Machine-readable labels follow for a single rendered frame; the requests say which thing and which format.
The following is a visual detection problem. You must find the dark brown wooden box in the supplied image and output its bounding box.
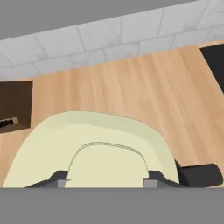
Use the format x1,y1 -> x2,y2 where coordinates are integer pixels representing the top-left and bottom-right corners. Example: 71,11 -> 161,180
0,80 -> 34,135

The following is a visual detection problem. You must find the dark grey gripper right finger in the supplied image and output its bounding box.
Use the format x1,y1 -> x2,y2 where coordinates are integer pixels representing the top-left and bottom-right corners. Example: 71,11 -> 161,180
143,170 -> 186,189

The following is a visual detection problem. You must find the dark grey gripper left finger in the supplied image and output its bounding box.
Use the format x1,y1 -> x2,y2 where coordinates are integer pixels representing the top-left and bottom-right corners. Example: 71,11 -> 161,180
24,170 -> 73,189

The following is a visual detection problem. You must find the black hob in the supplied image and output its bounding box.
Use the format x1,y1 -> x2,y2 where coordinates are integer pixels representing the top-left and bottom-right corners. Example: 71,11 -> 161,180
199,43 -> 224,95

